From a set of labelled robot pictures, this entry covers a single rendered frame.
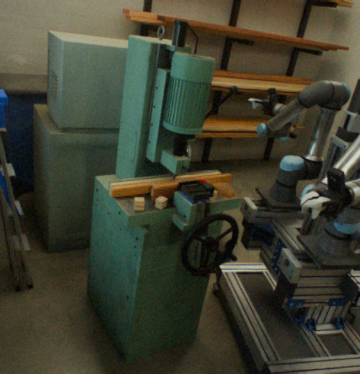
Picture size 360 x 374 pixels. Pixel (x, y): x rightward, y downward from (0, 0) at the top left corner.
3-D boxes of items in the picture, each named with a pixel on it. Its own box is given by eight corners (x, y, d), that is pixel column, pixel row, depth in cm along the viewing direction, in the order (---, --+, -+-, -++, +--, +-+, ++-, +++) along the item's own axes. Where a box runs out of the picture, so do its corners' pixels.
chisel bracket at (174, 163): (174, 177, 168) (177, 160, 165) (158, 165, 179) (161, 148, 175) (188, 176, 172) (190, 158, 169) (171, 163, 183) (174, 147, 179)
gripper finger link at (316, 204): (307, 224, 106) (326, 217, 112) (312, 206, 104) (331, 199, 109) (298, 219, 109) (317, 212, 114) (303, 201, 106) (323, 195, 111)
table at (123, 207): (136, 241, 144) (138, 228, 142) (106, 204, 167) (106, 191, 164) (251, 218, 177) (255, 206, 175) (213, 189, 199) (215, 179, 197)
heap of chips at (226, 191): (224, 199, 177) (226, 192, 175) (207, 185, 187) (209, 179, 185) (239, 196, 182) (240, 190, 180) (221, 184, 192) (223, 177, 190)
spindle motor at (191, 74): (176, 136, 154) (188, 57, 141) (155, 123, 167) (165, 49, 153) (209, 135, 163) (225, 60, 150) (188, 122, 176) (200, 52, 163)
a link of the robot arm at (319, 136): (288, 175, 213) (318, 77, 190) (307, 174, 220) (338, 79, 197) (302, 184, 204) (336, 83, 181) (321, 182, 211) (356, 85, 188)
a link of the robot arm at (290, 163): (271, 177, 208) (277, 153, 202) (289, 175, 214) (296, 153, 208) (285, 186, 198) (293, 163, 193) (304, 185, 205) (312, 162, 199)
